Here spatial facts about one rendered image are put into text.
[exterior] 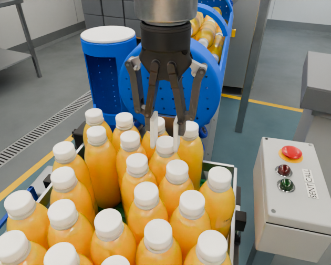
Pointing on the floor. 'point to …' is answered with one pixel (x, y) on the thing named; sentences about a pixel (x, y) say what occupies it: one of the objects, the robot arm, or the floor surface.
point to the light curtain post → (251, 62)
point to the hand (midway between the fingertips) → (165, 132)
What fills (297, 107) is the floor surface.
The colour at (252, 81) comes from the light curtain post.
